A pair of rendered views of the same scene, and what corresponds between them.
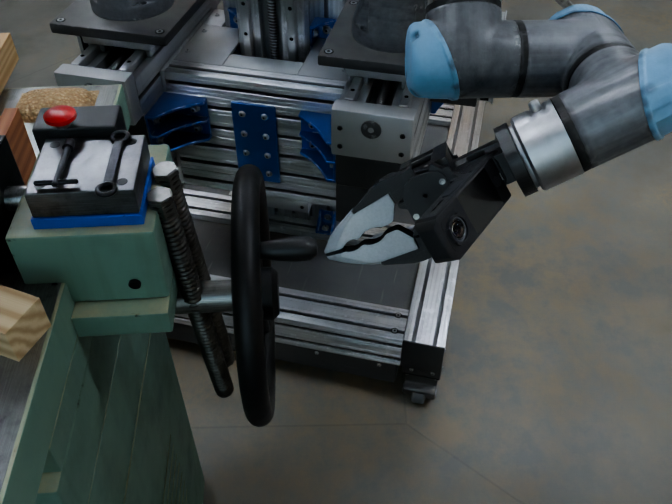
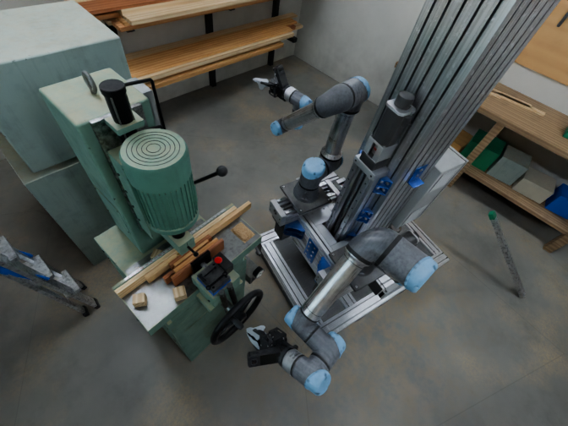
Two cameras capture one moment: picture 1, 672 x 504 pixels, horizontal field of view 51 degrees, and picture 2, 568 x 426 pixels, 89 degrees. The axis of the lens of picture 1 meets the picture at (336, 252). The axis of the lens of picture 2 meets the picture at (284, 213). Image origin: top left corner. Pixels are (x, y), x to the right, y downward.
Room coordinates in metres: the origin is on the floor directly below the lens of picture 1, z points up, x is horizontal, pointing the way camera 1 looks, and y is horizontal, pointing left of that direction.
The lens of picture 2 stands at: (0.29, -0.20, 2.07)
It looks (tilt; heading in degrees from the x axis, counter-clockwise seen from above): 53 degrees down; 36
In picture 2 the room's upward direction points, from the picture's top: 13 degrees clockwise
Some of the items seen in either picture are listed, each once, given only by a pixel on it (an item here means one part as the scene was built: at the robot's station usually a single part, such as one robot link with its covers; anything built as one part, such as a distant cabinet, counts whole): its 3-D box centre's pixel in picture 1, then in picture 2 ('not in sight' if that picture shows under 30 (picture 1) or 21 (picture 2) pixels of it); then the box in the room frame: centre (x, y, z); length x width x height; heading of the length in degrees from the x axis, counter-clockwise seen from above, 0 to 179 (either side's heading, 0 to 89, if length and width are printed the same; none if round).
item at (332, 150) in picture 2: not in sight; (338, 131); (1.40, 0.38, 1.19); 0.15 x 0.12 x 0.55; 1
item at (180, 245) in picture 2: not in sight; (177, 236); (0.51, 0.45, 1.03); 0.14 x 0.07 x 0.09; 94
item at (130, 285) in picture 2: not in sight; (183, 247); (0.52, 0.45, 0.92); 0.60 x 0.02 x 0.05; 4
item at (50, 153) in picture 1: (89, 160); (216, 272); (0.54, 0.24, 0.99); 0.13 x 0.11 x 0.06; 4
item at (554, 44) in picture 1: (572, 58); (324, 346); (0.64, -0.24, 1.04); 0.11 x 0.11 x 0.08; 2
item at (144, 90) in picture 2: not in sight; (142, 106); (0.63, 0.76, 1.40); 0.10 x 0.06 x 0.16; 94
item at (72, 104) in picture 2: not in sight; (128, 177); (0.49, 0.72, 1.16); 0.22 x 0.22 x 0.72; 4
